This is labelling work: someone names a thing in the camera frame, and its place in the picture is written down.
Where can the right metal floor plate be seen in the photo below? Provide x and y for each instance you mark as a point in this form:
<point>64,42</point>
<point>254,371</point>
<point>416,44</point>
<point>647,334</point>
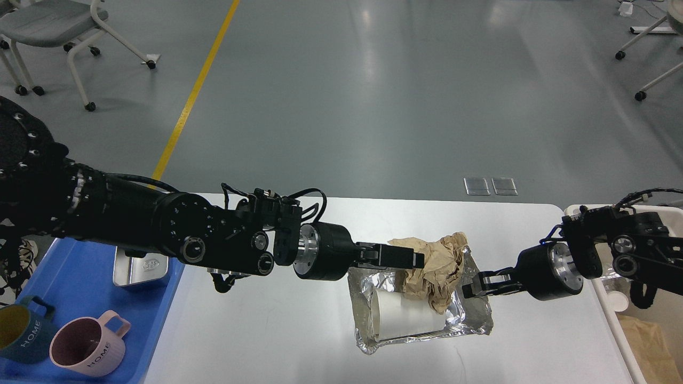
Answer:
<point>504,186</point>

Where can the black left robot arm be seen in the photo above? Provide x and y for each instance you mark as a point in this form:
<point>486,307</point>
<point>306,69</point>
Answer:
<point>46,193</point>

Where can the beige plastic bin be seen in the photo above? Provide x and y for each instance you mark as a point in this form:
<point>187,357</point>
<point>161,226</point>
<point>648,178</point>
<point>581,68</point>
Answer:
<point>649,340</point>

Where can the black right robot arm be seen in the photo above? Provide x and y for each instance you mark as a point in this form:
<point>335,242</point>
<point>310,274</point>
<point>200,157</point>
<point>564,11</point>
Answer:
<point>641,246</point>

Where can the metal floor plate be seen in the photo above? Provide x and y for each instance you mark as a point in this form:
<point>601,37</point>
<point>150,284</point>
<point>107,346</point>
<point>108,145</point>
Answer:
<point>478,186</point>
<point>504,186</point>

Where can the white paper cup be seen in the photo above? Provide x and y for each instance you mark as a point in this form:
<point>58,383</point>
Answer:
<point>393,315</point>

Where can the dark blue mug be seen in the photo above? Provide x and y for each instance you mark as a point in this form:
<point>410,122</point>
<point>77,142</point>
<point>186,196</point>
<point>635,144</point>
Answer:
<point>27,330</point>

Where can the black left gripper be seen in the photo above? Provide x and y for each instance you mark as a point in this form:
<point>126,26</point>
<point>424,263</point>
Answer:
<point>326,251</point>

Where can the pink ribbed mug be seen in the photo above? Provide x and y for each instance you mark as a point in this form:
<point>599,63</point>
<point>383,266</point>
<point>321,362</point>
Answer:
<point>91,346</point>

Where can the aluminium foil tray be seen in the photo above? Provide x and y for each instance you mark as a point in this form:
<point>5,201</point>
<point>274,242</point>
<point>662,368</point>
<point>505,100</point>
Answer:
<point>463,316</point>

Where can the left metal floor plate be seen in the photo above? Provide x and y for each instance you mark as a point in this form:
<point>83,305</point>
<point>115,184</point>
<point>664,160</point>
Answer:
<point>478,186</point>

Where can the stainless steel rectangular tin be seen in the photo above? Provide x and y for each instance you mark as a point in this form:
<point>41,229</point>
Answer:
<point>131,273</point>

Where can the brown paper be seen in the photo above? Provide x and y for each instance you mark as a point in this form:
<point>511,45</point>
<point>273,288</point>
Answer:
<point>444,266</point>

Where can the person in dark trousers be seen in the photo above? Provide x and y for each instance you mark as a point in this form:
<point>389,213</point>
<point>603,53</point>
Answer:
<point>17,270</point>

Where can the grey office chair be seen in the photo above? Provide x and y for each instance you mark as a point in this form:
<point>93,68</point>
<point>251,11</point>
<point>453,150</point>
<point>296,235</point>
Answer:
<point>50,24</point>

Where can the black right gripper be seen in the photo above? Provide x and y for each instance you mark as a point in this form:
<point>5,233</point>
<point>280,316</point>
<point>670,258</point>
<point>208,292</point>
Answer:
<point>546,271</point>

